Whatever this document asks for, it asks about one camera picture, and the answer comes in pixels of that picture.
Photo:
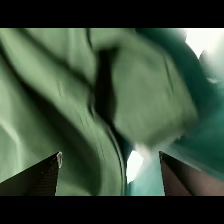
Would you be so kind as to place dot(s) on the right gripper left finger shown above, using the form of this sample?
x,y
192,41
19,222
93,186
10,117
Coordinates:
x,y
36,181

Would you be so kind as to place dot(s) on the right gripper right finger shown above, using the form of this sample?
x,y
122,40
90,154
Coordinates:
x,y
186,181

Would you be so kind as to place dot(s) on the green T-shirt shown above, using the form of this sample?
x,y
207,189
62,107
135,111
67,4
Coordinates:
x,y
66,100

